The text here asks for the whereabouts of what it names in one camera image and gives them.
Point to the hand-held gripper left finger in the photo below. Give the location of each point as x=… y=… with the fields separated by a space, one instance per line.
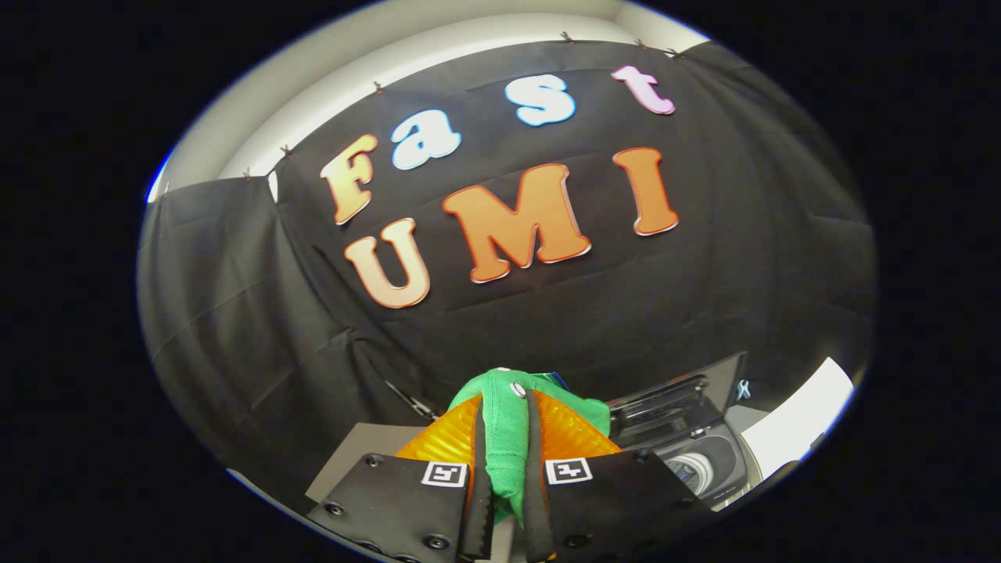
x=391 y=500

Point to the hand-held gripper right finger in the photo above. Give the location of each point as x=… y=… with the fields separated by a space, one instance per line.
x=610 y=500

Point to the dark washing machine lid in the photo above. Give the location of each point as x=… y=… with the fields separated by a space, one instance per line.
x=672 y=407

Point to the green garment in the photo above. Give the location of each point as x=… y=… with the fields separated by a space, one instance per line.
x=507 y=438

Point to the thin black rod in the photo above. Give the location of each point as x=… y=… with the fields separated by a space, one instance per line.
x=410 y=403

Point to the white sheet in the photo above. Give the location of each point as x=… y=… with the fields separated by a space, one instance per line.
x=805 y=422

